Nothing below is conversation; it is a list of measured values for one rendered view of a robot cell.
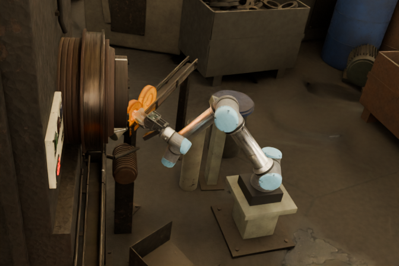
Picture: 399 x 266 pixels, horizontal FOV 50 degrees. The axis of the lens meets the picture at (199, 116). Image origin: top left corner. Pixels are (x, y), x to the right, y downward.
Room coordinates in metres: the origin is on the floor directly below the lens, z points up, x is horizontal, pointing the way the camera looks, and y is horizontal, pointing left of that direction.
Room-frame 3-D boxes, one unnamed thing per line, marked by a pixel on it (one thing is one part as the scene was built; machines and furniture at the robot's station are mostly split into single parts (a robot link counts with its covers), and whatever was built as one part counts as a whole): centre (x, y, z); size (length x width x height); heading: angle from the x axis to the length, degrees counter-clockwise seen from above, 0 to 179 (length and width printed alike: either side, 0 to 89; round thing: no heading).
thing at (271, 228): (1.87, -0.42, 0.13); 0.40 x 0.40 x 0.26; 22
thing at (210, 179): (2.24, -0.14, 0.31); 0.24 x 0.16 x 0.62; 14
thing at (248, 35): (4.09, -0.24, 0.39); 1.03 x 0.83 x 0.77; 119
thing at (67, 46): (1.38, 0.49, 1.11); 0.47 x 0.10 x 0.47; 14
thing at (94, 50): (1.40, 0.41, 1.11); 0.47 x 0.06 x 0.47; 14
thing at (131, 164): (1.75, 0.36, 0.27); 0.22 x 0.13 x 0.53; 14
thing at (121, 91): (1.42, 0.31, 1.11); 0.28 x 0.06 x 0.28; 14
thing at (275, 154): (1.87, -0.42, 0.53); 0.13 x 0.12 x 0.14; 178
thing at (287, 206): (1.87, -0.42, 0.28); 0.32 x 0.32 x 0.04; 22
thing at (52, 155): (1.04, 0.43, 1.15); 0.26 x 0.02 x 0.18; 14
